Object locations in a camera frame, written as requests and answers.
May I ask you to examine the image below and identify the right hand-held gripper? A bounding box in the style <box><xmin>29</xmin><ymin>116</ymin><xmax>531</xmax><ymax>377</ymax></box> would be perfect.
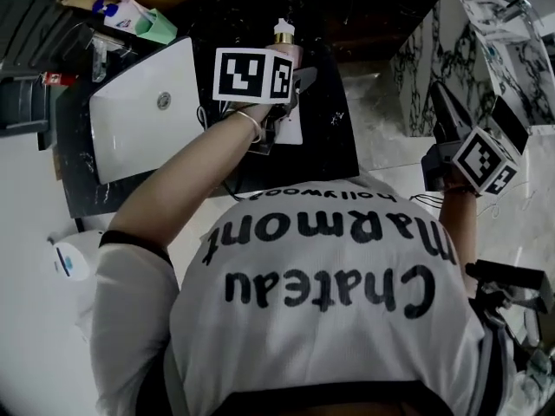
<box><xmin>421</xmin><ymin>81</ymin><xmax>521</xmax><ymax>197</ymax></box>

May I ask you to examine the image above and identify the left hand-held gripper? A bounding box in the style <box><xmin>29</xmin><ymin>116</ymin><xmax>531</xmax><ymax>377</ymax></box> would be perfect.
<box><xmin>212</xmin><ymin>48</ymin><xmax>318</xmax><ymax>153</ymax></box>

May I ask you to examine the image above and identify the white pink pump bottle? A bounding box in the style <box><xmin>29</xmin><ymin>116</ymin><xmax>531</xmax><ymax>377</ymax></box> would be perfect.
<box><xmin>272</xmin><ymin>17</ymin><xmax>304</xmax><ymax>146</ymax></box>

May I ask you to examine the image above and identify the person's right forearm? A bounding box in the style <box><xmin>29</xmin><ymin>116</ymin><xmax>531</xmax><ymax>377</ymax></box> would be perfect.
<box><xmin>437</xmin><ymin>186</ymin><xmax>479</xmax><ymax>285</ymax></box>

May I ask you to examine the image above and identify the person's left forearm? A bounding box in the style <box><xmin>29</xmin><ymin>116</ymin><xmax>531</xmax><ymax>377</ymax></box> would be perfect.
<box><xmin>108</xmin><ymin>101</ymin><xmax>273</xmax><ymax>250</ymax></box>

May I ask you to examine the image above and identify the silver bangle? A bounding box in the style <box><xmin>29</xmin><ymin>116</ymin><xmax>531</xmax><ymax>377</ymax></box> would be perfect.
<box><xmin>235</xmin><ymin>108</ymin><xmax>264</xmax><ymax>145</ymax></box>

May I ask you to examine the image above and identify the black marble vanity table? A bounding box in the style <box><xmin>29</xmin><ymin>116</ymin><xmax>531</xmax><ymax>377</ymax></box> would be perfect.
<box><xmin>55</xmin><ymin>0</ymin><xmax>361</xmax><ymax>220</ymax></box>

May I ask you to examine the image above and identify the white marble-patterned cabinet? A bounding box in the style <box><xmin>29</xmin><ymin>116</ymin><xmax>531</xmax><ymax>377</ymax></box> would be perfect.
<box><xmin>389</xmin><ymin>0</ymin><xmax>555</xmax><ymax>138</ymax></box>

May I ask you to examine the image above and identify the chrome faucet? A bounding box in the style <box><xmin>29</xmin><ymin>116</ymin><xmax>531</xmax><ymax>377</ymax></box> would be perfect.
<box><xmin>498</xmin><ymin>0</ymin><xmax>537</xmax><ymax>16</ymax></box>
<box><xmin>86</xmin><ymin>30</ymin><xmax>134</xmax><ymax>84</ymax></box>

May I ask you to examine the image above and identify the green cup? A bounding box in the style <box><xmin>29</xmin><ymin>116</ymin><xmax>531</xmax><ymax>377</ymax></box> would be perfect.
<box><xmin>134</xmin><ymin>9</ymin><xmax>179</xmax><ymax>45</ymax></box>

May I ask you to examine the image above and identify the black chest-mounted device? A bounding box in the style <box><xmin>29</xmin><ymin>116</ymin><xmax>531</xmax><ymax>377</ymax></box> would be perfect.
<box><xmin>465</xmin><ymin>257</ymin><xmax>555</xmax><ymax>315</ymax></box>

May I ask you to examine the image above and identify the white sink basin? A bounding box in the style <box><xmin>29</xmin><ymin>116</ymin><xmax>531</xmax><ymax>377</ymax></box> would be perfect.
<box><xmin>88</xmin><ymin>36</ymin><xmax>205</xmax><ymax>185</ymax></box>

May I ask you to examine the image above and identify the white soap dispenser blue pump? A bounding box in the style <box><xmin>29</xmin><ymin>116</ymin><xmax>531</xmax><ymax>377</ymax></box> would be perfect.
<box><xmin>93</xmin><ymin>0</ymin><xmax>151</xmax><ymax>34</ymax></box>

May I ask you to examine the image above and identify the person's white printed shirt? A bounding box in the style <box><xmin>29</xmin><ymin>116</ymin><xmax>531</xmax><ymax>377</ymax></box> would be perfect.
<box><xmin>90</xmin><ymin>179</ymin><xmax>489</xmax><ymax>416</ymax></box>

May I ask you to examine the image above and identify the black slatted cabinet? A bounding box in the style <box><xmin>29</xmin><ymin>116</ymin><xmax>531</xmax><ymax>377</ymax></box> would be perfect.
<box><xmin>0</xmin><ymin>0</ymin><xmax>95</xmax><ymax>75</ymax></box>

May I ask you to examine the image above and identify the white round trash bin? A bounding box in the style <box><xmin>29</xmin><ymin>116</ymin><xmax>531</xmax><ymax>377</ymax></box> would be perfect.
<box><xmin>46</xmin><ymin>230</ymin><xmax>106</xmax><ymax>282</ymax></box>

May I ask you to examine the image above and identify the gray shoulder strap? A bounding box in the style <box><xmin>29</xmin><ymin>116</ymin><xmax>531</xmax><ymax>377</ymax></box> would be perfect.
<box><xmin>475</xmin><ymin>318</ymin><xmax>518</xmax><ymax>416</ymax></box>

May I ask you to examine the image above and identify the black wire rack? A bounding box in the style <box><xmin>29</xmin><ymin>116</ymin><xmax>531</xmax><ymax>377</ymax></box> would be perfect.
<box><xmin>0</xmin><ymin>74</ymin><xmax>51</xmax><ymax>138</ymax></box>

